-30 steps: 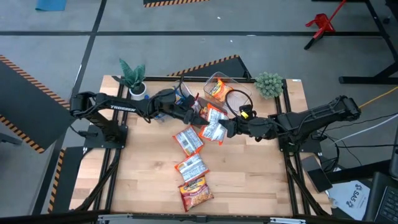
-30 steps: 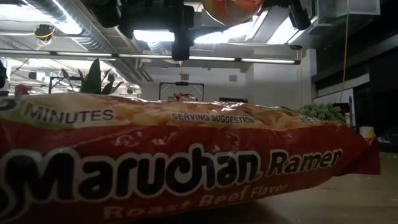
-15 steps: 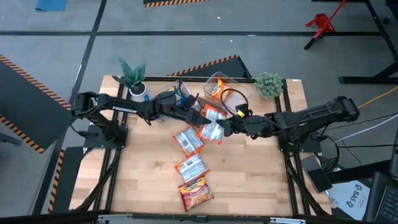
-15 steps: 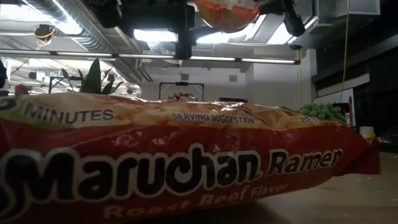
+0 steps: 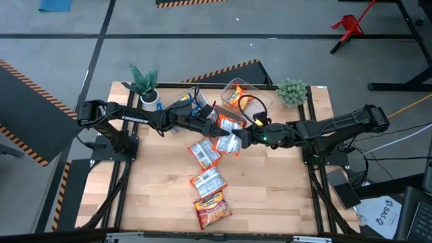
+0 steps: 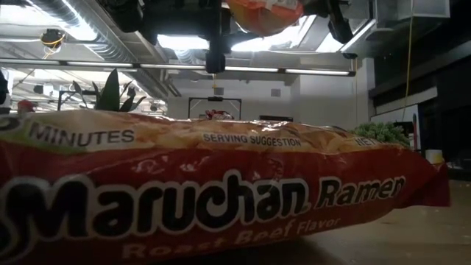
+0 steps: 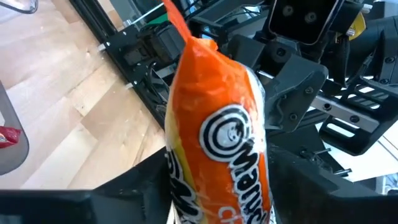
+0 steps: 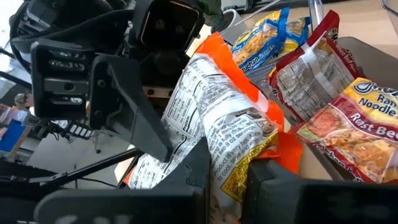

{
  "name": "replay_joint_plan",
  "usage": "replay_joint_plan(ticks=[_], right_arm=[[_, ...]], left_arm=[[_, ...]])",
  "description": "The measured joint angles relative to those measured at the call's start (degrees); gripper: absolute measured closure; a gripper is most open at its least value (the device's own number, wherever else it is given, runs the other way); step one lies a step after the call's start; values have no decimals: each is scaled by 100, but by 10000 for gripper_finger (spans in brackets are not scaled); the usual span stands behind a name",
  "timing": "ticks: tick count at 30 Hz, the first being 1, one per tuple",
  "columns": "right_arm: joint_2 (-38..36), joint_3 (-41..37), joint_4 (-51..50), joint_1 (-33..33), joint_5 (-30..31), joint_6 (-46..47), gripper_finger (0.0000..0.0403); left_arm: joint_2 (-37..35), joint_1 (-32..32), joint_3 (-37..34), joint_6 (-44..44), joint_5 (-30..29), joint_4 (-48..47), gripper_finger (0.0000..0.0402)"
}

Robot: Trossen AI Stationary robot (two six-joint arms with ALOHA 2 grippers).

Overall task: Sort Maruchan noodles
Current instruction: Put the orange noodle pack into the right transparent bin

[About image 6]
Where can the green leafy plant white pot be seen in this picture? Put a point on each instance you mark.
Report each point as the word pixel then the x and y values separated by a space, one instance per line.
pixel 110 92

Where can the white cup yellow band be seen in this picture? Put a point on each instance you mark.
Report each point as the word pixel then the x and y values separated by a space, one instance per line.
pixel 434 156

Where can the green artificial succulent plant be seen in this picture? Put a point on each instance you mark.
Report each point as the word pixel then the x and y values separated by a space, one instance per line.
pixel 379 132

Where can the black background rig frame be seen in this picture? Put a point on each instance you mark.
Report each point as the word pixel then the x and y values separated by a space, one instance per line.
pixel 215 98

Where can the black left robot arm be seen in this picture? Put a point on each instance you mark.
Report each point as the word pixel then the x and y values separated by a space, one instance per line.
pixel 121 14

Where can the red rounded object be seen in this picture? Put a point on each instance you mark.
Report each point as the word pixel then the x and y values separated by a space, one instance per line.
pixel 26 106

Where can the grey wall plate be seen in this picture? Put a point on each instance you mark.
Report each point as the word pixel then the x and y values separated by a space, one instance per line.
pixel 219 91

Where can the black overhead camera boom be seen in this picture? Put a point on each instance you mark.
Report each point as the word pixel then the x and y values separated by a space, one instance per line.
pixel 215 62

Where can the orange Maruchan ramen packet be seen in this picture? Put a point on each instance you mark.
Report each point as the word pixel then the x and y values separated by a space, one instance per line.
pixel 265 18

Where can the black rectangular box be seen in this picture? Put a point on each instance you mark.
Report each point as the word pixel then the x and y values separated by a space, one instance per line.
pixel 276 118

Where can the overhead frame light bar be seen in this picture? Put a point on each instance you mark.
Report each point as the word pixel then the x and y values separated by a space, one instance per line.
pixel 99 63

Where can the red Maruchan ramen packet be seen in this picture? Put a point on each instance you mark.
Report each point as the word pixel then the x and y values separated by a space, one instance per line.
pixel 221 206
pixel 219 114

